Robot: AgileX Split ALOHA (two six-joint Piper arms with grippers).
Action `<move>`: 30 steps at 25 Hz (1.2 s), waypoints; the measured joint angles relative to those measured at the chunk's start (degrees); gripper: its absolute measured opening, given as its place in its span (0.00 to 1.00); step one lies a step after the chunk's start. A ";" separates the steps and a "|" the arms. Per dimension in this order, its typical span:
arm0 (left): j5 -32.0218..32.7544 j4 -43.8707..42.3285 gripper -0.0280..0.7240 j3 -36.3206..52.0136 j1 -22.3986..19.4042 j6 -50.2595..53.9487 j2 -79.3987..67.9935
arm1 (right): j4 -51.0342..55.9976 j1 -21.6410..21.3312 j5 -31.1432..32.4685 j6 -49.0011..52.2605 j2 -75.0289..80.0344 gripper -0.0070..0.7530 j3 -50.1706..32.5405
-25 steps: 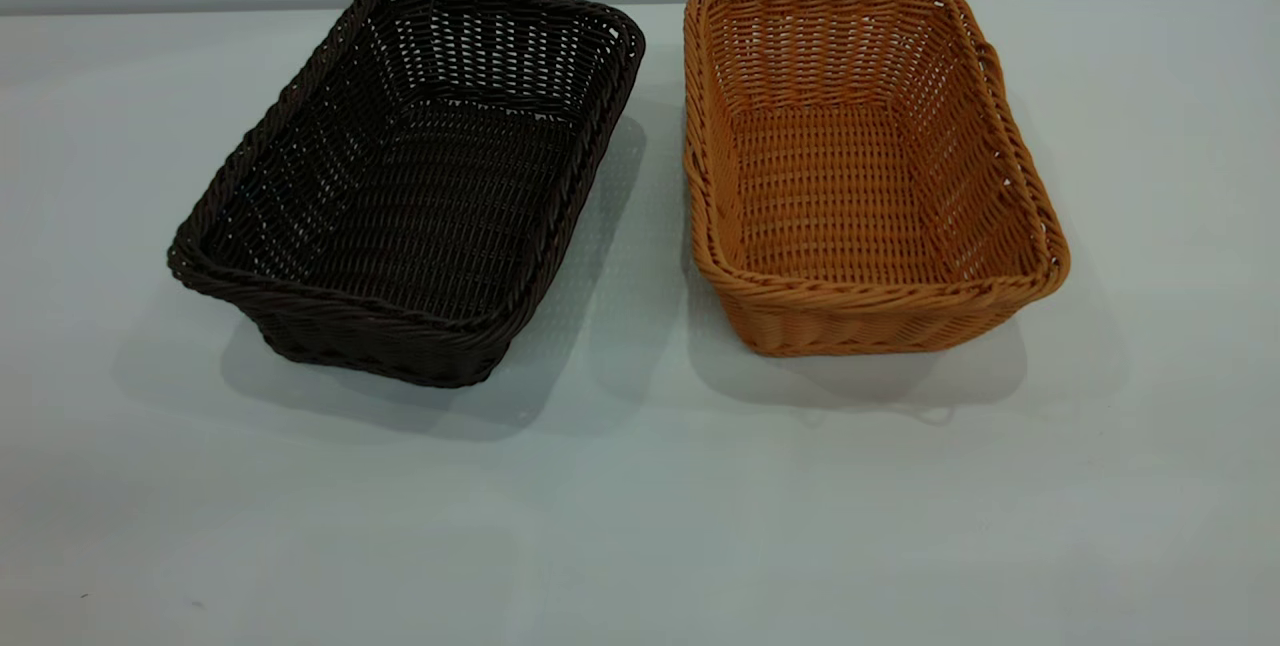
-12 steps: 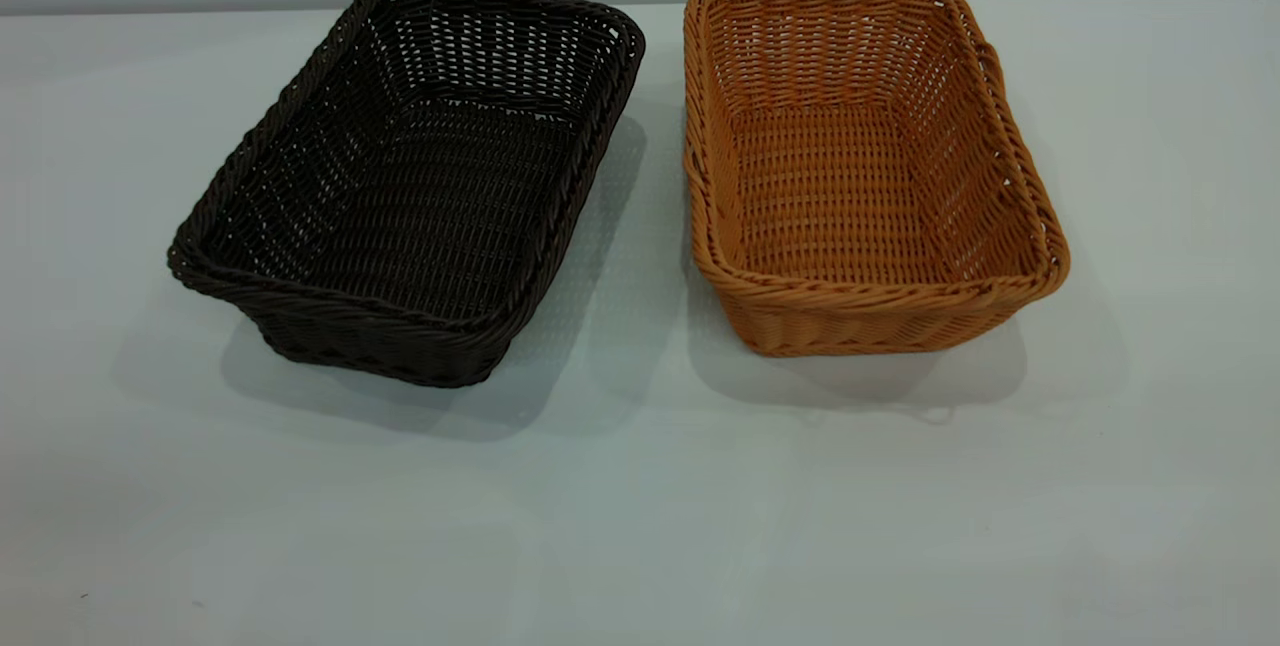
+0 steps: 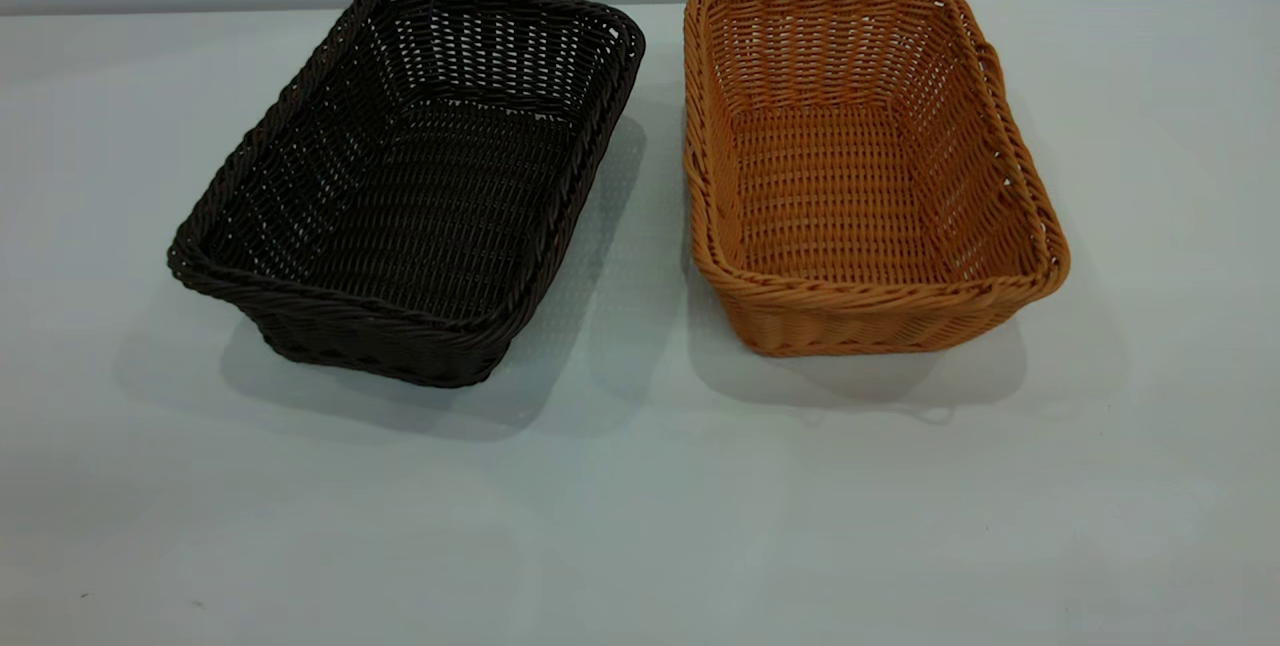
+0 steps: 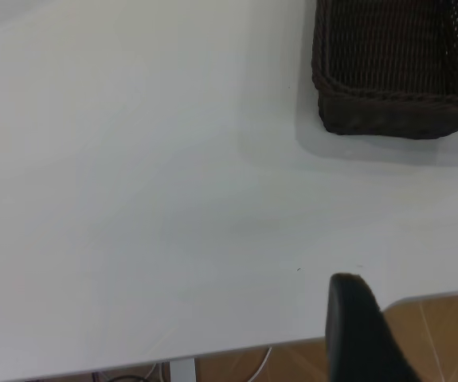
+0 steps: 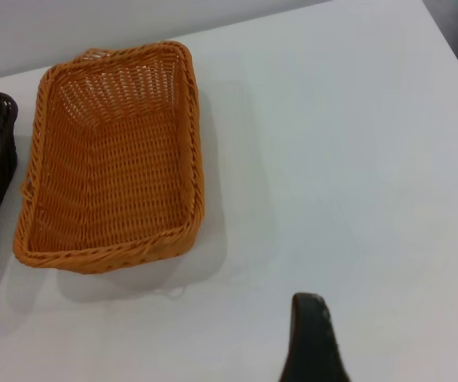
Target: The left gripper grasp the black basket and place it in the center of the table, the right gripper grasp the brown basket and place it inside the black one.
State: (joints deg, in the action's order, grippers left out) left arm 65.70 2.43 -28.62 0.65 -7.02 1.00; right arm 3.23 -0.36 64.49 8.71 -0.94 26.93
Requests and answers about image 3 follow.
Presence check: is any black woven rattan basket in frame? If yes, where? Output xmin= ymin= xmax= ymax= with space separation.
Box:
xmin=167 ymin=0 xmax=647 ymax=389

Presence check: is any orange woven rattan basket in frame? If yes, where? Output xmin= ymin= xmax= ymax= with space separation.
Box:
xmin=683 ymin=0 xmax=1071 ymax=358

